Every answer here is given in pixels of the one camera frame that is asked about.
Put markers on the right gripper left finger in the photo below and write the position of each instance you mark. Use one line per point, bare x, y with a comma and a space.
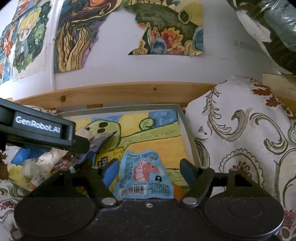
99, 181

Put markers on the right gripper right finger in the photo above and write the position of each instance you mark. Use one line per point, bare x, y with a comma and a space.
199, 181

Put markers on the orange tangerine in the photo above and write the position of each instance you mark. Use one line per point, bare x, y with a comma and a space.
178, 192

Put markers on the light blue snack packet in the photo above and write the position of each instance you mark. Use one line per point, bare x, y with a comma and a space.
143, 176

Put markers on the white rice cracker pack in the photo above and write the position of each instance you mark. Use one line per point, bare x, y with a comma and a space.
39, 170

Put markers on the yellow snack packet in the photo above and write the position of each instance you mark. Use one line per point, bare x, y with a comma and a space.
104, 156

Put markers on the blue clear snack bag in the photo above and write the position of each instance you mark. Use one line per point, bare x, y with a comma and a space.
96, 142

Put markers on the red black snack packet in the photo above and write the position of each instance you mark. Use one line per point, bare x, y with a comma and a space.
61, 165

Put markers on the grey tray with painting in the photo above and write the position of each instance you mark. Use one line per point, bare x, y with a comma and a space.
158, 130

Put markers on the floral white bedsheet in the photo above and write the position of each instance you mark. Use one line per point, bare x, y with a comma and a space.
239, 128

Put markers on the anime girl poster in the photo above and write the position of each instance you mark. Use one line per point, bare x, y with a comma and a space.
8, 39

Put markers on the blond child poster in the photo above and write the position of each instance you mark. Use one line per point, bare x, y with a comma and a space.
30, 50

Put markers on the swirly colourful painting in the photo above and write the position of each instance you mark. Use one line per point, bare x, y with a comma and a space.
77, 31

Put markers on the landscape flower painting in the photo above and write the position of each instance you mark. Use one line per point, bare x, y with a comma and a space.
170, 27

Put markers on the bag of clothes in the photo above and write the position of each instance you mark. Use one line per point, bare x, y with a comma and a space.
272, 25

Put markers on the wooden bed frame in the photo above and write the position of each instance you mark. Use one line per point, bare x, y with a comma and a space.
130, 92

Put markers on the white wall pipe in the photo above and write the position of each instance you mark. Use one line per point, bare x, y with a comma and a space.
52, 44

